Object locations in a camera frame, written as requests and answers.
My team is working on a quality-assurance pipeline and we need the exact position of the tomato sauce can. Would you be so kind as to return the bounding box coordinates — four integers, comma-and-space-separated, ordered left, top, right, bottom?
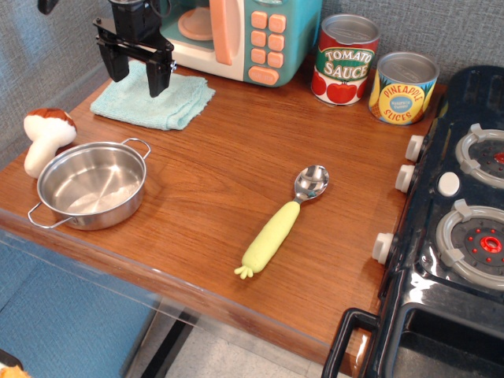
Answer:
311, 13, 380, 106

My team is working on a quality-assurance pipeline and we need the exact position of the small steel pot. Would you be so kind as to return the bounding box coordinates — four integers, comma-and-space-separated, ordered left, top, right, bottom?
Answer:
28, 138, 151, 231

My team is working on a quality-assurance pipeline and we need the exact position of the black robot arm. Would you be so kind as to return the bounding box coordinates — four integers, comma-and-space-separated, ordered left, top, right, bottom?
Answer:
93, 1, 176, 98

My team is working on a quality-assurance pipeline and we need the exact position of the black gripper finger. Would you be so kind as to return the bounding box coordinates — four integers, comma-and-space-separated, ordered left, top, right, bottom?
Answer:
98, 39, 129, 82
146, 60, 176, 98

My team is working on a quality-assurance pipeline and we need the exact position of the light blue cloth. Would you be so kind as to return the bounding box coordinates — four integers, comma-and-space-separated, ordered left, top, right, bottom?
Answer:
91, 61, 215, 131

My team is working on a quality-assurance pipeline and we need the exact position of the pineapple slices can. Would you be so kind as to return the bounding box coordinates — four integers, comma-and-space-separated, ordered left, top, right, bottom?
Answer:
369, 51, 439, 125

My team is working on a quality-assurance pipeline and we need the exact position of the teal toy microwave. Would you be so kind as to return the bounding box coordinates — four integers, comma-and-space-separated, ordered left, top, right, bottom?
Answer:
160, 0, 322, 87

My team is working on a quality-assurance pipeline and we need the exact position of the orange object at corner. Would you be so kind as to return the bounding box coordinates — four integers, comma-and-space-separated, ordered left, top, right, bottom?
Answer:
1, 350, 31, 378

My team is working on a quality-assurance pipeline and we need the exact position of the black toy stove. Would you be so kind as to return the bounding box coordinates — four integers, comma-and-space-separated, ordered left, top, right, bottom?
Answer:
323, 65, 503, 377

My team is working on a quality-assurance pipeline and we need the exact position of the yellow handled metal spoon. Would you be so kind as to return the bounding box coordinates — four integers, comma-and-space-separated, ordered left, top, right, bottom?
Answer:
234, 165, 329, 280

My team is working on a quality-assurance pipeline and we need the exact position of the plush mushroom toy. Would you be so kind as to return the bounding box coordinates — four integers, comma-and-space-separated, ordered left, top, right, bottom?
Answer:
24, 108, 77, 179

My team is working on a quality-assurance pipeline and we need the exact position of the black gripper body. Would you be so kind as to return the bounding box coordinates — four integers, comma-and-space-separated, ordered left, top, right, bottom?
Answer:
93, 2, 174, 62

